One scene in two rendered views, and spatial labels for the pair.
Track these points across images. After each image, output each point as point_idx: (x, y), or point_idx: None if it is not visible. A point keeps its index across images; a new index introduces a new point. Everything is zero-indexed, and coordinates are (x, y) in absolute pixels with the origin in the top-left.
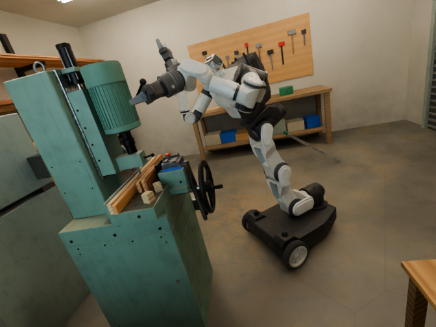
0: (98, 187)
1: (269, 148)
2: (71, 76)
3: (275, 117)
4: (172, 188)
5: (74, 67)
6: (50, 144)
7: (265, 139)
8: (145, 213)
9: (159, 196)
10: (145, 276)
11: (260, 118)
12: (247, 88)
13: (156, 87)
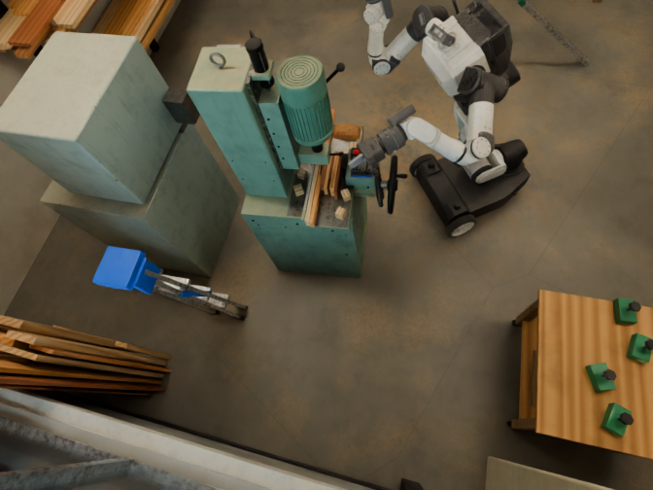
0: (280, 181)
1: None
2: (262, 81)
3: None
4: (357, 191)
5: (269, 75)
6: (234, 145)
7: None
8: (338, 229)
9: (350, 211)
10: (318, 247)
11: None
12: (471, 157)
13: (379, 157)
